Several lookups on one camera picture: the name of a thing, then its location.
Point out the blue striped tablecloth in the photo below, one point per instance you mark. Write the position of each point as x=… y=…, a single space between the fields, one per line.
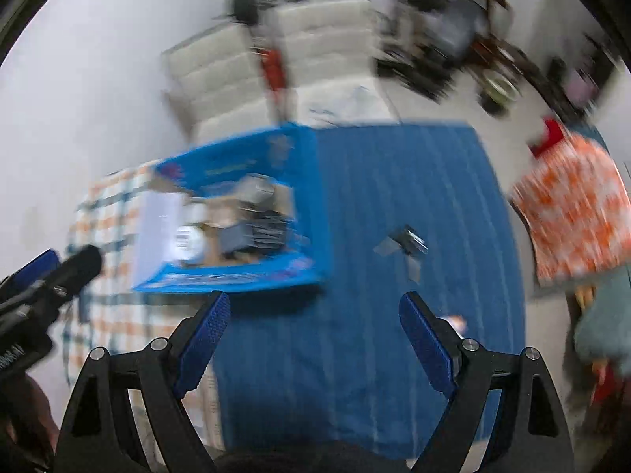
x=374 y=354

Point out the barbell with black plates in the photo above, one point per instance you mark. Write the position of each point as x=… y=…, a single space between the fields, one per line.
x=320 y=0

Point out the teal blanket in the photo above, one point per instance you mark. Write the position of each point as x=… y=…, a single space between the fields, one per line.
x=604 y=320

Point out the black weight bench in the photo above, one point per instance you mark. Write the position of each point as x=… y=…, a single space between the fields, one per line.
x=443 y=34

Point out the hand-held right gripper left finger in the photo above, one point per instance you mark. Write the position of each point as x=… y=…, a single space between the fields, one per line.
x=202 y=350

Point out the blue cardboard box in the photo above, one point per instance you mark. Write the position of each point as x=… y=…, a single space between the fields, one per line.
x=300 y=236

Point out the black round tin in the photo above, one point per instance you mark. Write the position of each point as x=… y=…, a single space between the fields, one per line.
x=268 y=230

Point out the small grey box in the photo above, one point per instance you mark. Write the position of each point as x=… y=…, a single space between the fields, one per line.
x=256 y=191

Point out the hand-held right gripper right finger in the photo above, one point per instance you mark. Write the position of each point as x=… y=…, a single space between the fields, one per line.
x=426 y=350

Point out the red plastic bag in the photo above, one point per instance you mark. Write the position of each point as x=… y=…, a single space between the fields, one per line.
x=273 y=71

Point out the plaid cloth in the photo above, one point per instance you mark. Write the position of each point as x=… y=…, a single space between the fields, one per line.
x=103 y=305

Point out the green trash bin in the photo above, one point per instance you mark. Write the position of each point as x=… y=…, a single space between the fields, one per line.
x=498 y=88

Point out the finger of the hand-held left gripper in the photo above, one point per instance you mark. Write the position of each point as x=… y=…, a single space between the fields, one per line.
x=34 y=266
x=79 y=266

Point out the white padded chair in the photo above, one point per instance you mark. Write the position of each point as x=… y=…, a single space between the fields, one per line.
x=325 y=49
x=217 y=83

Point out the person's left hand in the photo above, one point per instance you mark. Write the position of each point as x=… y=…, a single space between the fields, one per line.
x=29 y=414

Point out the bunch of keys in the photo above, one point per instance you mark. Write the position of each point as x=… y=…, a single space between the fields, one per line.
x=403 y=246

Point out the white round tin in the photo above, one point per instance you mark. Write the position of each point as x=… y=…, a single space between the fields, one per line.
x=187 y=240

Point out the red cloth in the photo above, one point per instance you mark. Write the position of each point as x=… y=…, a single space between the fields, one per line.
x=549 y=135

